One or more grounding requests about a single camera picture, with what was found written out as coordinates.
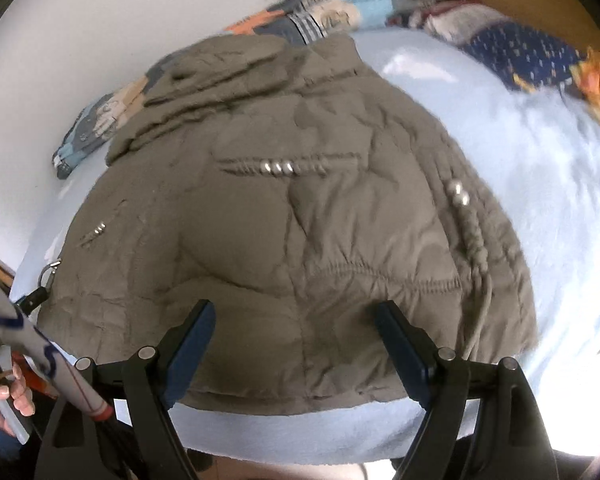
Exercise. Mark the white handheld gripper handle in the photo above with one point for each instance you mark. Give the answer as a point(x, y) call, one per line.
point(19, 334)

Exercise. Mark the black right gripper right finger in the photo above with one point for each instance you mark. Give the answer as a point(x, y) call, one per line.
point(481, 420)

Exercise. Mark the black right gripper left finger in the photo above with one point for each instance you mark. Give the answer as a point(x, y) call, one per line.
point(142, 389)

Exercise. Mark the person's left hand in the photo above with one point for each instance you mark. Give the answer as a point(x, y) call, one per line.
point(21, 394)

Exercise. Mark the navy patterned pillow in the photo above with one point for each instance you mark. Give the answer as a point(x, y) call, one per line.
point(523, 57)

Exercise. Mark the rolled patterned quilt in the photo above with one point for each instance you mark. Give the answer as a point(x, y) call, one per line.
point(297, 21)

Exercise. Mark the light blue bed sheet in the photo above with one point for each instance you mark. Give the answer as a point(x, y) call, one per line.
point(540, 155)

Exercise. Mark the metal key ring clip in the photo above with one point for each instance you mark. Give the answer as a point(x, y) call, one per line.
point(28, 303)

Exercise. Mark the olive green hooded puffer jacket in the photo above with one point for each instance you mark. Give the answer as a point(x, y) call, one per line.
point(294, 188)

